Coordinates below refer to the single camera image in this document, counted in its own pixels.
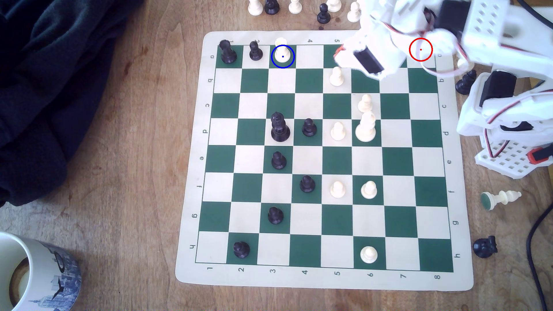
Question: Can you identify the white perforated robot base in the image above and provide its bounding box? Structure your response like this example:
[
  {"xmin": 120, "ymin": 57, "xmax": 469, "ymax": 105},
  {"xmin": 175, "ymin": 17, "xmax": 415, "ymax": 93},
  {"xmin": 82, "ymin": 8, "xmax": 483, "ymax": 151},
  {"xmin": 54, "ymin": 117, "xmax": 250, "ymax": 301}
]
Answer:
[{"xmin": 475, "ymin": 138, "xmax": 553, "ymax": 180}]

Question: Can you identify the white chess rook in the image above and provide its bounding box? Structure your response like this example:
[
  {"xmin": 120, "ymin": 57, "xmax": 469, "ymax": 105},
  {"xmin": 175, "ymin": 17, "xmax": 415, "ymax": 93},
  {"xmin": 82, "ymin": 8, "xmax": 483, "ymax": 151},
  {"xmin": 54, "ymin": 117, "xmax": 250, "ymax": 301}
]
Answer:
[{"xmin": 274, "ymin": 37, "xmax": 291, "ymax": 69}]

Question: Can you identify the green and white chess mat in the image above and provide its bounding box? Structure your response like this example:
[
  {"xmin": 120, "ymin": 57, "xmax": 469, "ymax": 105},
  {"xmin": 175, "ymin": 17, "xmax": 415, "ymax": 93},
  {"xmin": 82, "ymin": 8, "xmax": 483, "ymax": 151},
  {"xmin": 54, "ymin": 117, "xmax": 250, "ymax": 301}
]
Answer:
[{"xmin": 175, "ymin": 29, "xmax": 474, "ymax": 291}]

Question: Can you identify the dark navy fabric jacket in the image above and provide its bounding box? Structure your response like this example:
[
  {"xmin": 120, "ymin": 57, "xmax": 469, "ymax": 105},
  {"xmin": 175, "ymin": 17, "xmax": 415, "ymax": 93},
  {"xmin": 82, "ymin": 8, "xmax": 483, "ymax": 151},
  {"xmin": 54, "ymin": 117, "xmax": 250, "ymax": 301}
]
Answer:
[{"xmin": 0, "ymin": 0, "xmax": 145, "ymax": 207}]

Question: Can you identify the white mug skyline print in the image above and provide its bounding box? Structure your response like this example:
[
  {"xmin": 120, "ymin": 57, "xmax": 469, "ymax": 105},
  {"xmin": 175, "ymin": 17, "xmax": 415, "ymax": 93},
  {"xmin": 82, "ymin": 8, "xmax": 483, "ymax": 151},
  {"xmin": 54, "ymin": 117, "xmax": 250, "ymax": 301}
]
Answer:
[{"xmin": 0, "ymin": 232, "xmax": 82, "ymax": 311}]

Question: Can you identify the red and black clamp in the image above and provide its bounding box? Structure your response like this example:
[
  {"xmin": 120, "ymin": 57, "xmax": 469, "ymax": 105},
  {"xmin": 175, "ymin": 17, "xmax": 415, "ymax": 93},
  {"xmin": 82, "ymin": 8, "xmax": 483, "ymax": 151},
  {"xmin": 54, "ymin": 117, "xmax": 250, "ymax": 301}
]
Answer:
[{"xmin": 529, "ymin": 146, "xmax": 553, "ymax": 166}]

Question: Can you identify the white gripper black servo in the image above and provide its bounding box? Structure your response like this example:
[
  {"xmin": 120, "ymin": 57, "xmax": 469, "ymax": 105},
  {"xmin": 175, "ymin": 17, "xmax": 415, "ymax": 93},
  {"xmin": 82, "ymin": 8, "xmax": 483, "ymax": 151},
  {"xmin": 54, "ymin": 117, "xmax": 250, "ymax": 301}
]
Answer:
[{"xmin": 334, "ymin": 0, "xmax": 417, "ymax": 81}]

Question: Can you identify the black chess knight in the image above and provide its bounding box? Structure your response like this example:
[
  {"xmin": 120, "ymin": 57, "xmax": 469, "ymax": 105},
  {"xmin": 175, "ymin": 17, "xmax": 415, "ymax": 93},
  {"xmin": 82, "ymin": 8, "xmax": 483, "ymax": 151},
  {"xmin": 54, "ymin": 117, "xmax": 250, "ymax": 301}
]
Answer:
[
  {"xmin": 455, "ymin": 69, "xmax": 478, "ymax": 96},
  {"xmin": 473, "ymin": 235, "xmax": 498, "ymax": 259}
]

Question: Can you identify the white chess piece green felt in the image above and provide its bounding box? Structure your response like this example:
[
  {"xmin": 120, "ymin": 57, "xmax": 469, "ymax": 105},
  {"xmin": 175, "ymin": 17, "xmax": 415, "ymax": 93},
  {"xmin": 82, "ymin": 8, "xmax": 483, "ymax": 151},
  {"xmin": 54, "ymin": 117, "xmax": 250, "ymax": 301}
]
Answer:
[{"xmin": 480, "ymin": 190, "xmax": 522, "ymax": 212}]

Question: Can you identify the black chess queen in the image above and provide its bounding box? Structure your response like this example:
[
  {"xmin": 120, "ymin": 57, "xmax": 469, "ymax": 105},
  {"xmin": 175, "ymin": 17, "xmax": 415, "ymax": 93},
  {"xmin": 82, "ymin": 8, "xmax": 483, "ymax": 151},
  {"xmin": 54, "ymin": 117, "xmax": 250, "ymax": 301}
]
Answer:
[{"xmin": 270, "ymin": 112, "xmax": 291, "ymax": 143}]

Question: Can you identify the white chess king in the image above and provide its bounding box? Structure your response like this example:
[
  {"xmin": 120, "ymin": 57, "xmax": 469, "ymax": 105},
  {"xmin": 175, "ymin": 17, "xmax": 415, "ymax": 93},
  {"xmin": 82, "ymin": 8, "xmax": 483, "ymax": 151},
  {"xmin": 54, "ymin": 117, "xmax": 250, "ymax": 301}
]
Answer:
[{"xmin": 355, "ymin": 111, "xmax": 377, "ymax": 143}]

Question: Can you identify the black cable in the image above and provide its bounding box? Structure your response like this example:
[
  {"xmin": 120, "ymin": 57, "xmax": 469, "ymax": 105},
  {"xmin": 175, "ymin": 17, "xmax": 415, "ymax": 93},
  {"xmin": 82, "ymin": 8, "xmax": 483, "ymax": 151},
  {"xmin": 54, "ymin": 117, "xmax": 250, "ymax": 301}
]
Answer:
[
  {"xmin": 516, "ymin": 0, "xmax": 553, "ymax": 22},
  {"xmin": 526, "ymin": 201, "xmax": 553, "ymax": 311}
]

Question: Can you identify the black chess rook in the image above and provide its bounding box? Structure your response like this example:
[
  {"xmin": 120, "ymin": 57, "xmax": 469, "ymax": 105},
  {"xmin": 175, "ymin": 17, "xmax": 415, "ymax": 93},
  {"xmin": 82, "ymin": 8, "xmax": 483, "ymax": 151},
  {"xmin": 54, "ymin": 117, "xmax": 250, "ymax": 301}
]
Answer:
[{"xmin": 219, "ymin": 39, "xmax": 238, "ymax": 65}]

